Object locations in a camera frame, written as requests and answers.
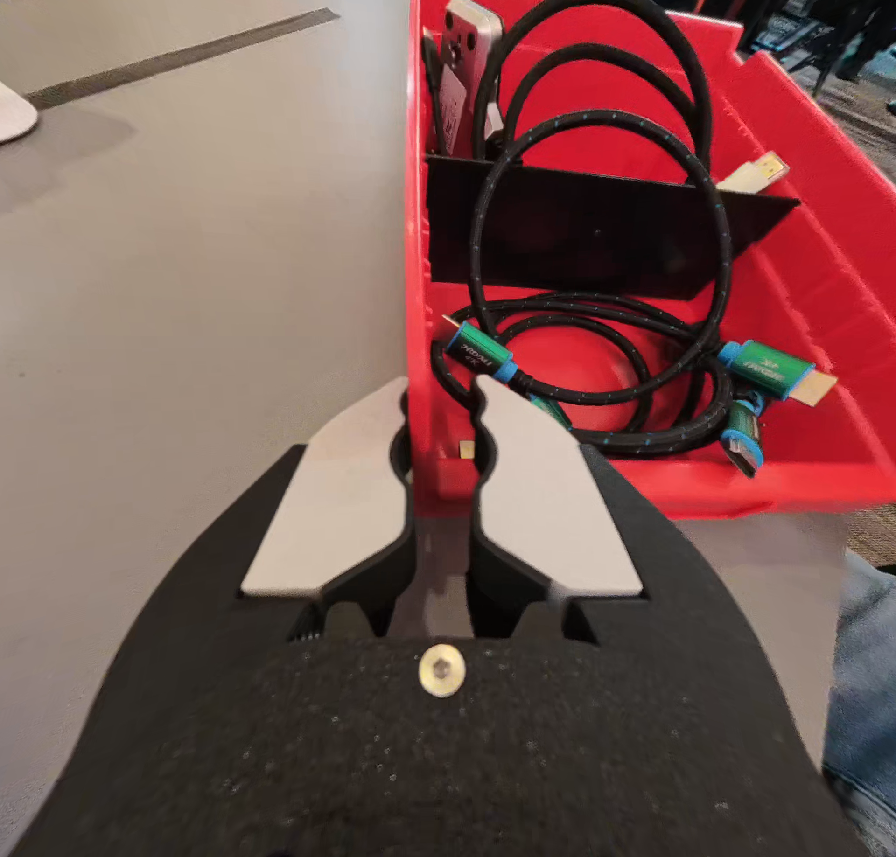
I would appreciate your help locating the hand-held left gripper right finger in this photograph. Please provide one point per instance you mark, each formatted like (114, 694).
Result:
(553, 521)

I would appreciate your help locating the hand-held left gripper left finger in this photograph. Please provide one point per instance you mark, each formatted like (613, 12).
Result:
(336, 521)

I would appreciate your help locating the red plastic bin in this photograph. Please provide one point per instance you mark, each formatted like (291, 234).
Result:
(812, 297)

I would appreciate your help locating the black bin divider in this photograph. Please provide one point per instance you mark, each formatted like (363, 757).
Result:
(588, 234)

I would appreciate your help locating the silver stand base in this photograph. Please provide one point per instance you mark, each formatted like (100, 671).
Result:
(11, 113)

